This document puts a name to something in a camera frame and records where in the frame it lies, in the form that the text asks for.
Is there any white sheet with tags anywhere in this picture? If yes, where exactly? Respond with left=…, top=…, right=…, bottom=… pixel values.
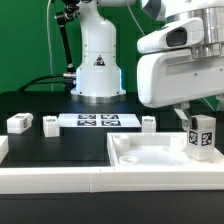
left=58, top=114, right=141, bottom=128

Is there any white square table top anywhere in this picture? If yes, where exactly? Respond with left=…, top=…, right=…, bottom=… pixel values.
left=107, top=132, right=224, bottom=166

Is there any white U-shaped fence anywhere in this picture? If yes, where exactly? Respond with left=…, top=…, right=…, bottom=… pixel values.
left=0, top=134, right=224, bottom=195

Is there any black cable bundle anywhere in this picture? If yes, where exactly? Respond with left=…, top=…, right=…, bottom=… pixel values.
left=18, top=74, right=68, bottom=92

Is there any thin white cable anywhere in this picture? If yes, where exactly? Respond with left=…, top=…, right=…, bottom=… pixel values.
left=46, top=0, right=55, bottom=92

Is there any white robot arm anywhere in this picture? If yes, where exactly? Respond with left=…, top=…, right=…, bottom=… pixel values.
left=72, top=0, right=224, bottom=129

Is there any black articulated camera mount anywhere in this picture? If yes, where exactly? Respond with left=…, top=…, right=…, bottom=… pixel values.
left=55, top=0, right=80, bottom=92

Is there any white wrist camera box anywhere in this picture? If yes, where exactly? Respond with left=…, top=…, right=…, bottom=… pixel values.
left=137, top=17, right=204, bottom=54

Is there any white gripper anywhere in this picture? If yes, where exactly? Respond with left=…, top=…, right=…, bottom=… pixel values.
left=137, top=49, right=224, bottom=130

